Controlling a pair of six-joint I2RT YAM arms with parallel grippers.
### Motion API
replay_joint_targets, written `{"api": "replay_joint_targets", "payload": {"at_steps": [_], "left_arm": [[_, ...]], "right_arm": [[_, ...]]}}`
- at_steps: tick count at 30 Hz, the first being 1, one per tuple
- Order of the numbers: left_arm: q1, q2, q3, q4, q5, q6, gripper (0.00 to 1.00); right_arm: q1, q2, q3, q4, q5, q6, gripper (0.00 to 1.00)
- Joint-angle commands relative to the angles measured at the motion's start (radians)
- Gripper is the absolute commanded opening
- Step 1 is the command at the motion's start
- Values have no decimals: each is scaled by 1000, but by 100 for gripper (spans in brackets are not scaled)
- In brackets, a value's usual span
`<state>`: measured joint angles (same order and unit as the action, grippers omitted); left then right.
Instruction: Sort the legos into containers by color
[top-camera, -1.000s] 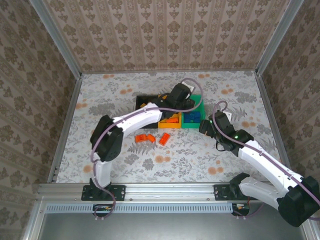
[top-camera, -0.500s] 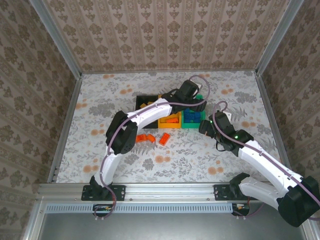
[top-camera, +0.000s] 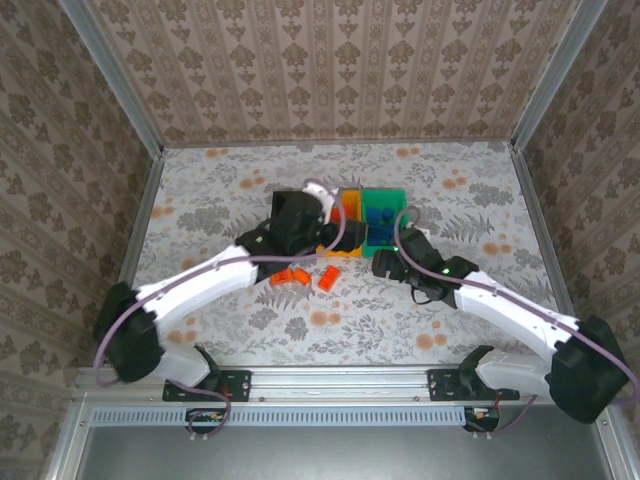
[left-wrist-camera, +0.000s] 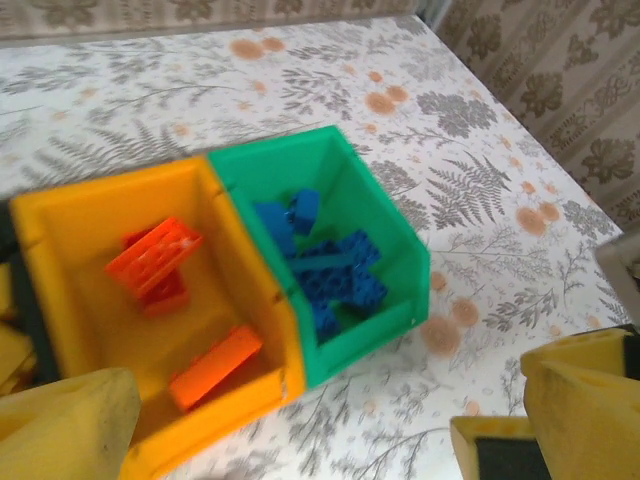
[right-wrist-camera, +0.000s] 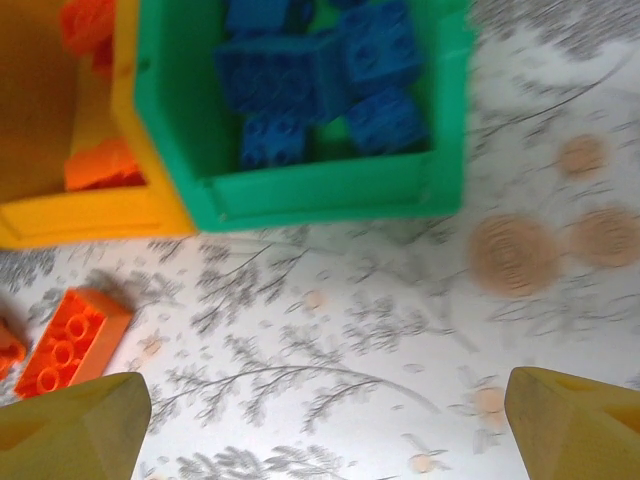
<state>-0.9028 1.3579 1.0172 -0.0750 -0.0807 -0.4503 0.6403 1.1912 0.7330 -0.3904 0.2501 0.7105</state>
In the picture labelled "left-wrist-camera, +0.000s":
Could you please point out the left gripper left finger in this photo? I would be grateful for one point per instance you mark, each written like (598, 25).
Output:
(65, 430)

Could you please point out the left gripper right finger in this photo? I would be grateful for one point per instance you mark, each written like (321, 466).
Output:
(585, 415)

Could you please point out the yellow lego brick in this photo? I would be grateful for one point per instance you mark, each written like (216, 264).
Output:
(15, 360)

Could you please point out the orange lego brick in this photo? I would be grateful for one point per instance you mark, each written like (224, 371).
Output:
(155, 255)
(215, 367)
(167, 300)

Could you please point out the dark blue lego brick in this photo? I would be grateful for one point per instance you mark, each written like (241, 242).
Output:
(350, 285)

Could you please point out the yellow plastic bin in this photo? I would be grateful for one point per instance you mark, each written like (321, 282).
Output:
(240, 280)

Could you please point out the green plastic bin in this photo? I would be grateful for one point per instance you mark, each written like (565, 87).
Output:
(365, 200)

